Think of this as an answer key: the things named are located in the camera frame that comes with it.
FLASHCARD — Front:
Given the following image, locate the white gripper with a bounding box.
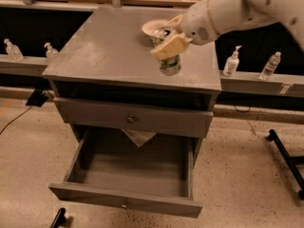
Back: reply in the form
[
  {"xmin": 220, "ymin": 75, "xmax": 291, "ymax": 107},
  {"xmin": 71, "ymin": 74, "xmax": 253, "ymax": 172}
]
[{"xmin": 150, "ymin": 0, "xmax": 219, "ymax": 60}]

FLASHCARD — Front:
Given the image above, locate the green white 7up can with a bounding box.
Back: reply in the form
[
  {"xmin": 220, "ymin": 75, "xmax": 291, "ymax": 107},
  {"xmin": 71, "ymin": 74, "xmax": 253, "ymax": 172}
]
[{"xmin": 152, "ymin": 27, "xmax": 181, "ymax": 76}]

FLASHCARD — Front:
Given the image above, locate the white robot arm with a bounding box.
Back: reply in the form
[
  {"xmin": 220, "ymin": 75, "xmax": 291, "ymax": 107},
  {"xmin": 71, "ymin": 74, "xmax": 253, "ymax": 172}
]
[{"xmin": 151, "ymin": 0, "xmax": 304, "ymax": 60}]

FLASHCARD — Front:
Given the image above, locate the grey upper drawer with knob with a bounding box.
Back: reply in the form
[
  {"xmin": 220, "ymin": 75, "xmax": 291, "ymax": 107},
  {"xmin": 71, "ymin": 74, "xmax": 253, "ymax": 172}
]
[{"xmin": 54, "ymin": 98, "xmax": 213, "ymax": 138}]

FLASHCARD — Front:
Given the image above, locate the grey wooden drawer cabinet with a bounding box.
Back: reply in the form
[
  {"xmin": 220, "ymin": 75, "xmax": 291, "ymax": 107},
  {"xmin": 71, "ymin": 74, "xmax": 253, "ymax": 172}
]
[{"xmin": 42, "ymin": 6, "xmax": 222, "ymax": 219}]

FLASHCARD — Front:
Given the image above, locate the white paper under drawer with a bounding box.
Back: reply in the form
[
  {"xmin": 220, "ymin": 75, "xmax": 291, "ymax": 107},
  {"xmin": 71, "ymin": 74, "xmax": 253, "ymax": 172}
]
[{"xmin": 123, "ymin": 129, "xmax": 156, "ymax": 147}]

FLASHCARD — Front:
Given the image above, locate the open grey lower drawer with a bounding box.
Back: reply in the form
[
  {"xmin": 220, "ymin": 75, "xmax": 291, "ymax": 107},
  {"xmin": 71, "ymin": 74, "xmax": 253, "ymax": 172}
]
[{"xmin": 49, "ymin": 127, "xmax": 202, "ymax": 218}]

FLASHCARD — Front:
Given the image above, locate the white paper bowl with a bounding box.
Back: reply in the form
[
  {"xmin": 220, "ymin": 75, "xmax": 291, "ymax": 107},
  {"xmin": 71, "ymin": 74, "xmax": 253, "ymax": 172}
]
[{"xmin": 142, "ymin": 19, "xmax": 170, "ymax": 39}]

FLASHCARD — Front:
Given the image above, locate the white pump lotion bottle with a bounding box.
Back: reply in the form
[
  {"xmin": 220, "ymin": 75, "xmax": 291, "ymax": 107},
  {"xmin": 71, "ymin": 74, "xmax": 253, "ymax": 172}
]
[{"xmin": 223, "ymin": 46, "xmax": 240, "ymax": 77}]

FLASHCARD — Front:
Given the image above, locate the clear plastic water bottle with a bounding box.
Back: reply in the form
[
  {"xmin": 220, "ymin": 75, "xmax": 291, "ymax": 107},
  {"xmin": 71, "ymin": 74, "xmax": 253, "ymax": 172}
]
[{"xmin": 259, "ymin": 51, "xmax": 281, "ymax": 81}]

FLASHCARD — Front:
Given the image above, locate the clear pump bottle near cabinet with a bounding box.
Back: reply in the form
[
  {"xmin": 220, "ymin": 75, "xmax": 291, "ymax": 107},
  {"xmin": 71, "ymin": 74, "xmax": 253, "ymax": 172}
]
[{"xmin": 44, "ymin": 42, "xmax": 58, "ymax": 63}]

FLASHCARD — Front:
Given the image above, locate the clear pump bottle far left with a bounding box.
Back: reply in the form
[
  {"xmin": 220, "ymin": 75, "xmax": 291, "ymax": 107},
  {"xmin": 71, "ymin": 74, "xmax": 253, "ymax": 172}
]
[{"xmin": 4, "ymin": 38, "xmax": 24, "ymax": 61}]

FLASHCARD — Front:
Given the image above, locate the black stand leg right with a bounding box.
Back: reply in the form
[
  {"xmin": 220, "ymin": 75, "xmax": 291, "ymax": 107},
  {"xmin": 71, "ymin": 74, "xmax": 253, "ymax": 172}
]
[{"xmin": 267, "ymin": 129, "xmax": 304, "ymax": 200}]

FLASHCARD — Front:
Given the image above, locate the black stand foot bottom left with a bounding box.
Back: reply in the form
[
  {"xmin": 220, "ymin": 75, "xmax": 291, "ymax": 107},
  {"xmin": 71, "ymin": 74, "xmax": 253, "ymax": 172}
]
[{"xmin": 50, "ymin": 208, "xmax": 66, "ymax": 228}]

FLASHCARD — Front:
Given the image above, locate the black floor cable left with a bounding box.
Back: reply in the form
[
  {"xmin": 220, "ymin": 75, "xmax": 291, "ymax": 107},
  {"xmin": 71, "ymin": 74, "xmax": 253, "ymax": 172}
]
[{"xmin": 0, "ymin": 105, "xmax": 32, "ymax": 136}]

